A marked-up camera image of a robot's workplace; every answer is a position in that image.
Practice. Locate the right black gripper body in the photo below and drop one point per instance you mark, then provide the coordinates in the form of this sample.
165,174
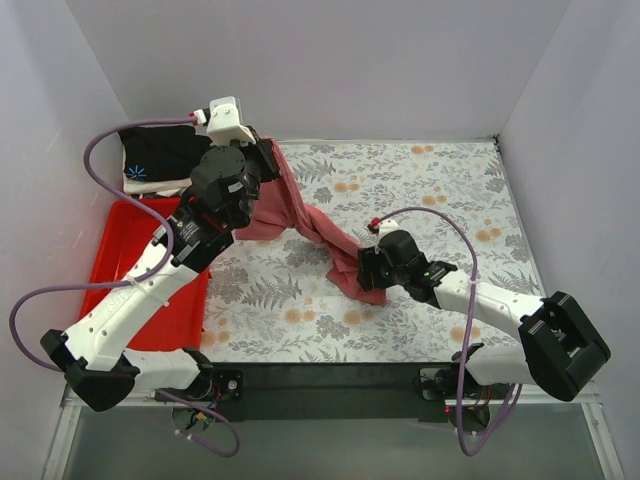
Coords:
370,270

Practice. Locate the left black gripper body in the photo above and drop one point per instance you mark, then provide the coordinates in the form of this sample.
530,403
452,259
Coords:
266,157

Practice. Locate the pink t-shirt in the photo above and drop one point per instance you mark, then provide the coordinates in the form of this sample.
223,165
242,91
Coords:
281,207

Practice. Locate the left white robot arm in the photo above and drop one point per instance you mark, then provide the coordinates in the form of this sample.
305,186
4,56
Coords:
94,354

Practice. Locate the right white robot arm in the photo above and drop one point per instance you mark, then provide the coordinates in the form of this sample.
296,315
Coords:
556,348

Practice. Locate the white folded t-shirt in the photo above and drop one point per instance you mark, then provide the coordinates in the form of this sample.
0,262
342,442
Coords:
166,188

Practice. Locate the black folded t-shirt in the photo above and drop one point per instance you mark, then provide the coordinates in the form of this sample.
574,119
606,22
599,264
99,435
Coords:
165,153

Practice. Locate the red plastic tray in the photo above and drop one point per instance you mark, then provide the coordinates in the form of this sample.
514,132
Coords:
127,232

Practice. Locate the floral patterned table mat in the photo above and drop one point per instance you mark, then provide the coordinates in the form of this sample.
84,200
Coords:
271,301

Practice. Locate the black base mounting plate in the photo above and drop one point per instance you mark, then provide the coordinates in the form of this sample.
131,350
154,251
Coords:
334,391

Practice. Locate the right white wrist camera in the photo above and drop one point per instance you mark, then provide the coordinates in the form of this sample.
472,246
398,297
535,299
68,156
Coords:
380,228

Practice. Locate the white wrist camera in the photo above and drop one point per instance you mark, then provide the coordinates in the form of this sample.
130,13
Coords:
223,123
380,228

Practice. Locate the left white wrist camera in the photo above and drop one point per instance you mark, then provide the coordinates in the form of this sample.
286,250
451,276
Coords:
223,123

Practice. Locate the aluminium frame rail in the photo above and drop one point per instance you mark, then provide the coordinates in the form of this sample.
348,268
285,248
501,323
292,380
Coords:
546,439

